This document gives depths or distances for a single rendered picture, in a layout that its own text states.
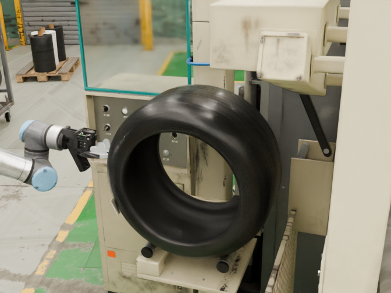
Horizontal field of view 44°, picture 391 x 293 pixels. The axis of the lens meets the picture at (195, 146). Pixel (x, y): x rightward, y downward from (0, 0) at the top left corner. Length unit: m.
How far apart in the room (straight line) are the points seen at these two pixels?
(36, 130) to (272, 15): 1.07
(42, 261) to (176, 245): 1.88
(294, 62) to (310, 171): 0.84
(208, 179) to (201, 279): 0.41
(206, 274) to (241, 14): 1.03
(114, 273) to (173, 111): 1.53
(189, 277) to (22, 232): 2.18
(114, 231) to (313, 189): 1.25
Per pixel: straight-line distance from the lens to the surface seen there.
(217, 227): 1.86
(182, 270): 1.83
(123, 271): 2.80
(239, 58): 1.10
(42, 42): 7.93
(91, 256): 3.39
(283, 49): 0.99
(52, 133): 1.81
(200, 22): 1.78
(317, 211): 1.83
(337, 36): 1.15
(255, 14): 1.08
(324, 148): 1.73
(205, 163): 1.92
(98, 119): 2.47
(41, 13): 11.32
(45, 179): 1.76
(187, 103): 1.47
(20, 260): 3.50
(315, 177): 1.77
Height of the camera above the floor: 1.89
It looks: 22 degrees down
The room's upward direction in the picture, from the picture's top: 1 degrees counter-clockwise
